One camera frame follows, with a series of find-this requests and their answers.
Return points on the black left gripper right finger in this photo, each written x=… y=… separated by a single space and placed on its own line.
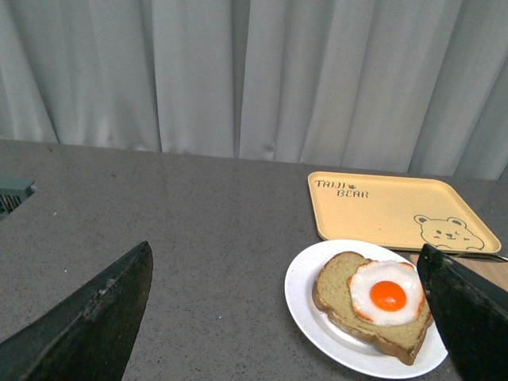
x=470 y=313

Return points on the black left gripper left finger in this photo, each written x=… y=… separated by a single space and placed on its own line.
x=90 y=334

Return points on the white round plate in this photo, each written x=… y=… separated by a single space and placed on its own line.
x=334 y=342

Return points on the fried egg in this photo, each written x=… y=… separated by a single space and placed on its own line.
x=386 y=293

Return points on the yellow bear tray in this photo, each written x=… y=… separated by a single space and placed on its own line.
x=397 y=212

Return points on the bottom bread slice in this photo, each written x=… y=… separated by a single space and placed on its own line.
x=331 y=296

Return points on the grey-green device at edge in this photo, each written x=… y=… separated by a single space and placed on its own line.
x=14 y=191

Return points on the grey curtain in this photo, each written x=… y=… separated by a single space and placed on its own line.
x=408 y=86

